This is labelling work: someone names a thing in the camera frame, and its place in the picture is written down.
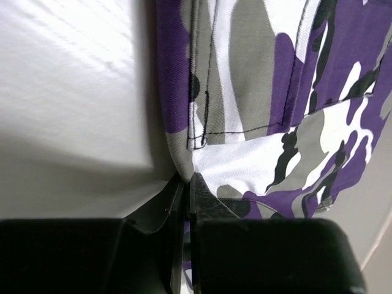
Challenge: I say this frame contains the purple camouflage garment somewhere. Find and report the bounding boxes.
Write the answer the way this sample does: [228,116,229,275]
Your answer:
[154,0,392,294]

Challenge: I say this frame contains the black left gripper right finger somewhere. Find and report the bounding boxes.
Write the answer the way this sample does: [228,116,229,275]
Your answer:
[189,173,367,293]

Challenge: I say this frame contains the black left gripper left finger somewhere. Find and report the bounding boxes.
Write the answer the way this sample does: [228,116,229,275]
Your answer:
[1,175,185,293]

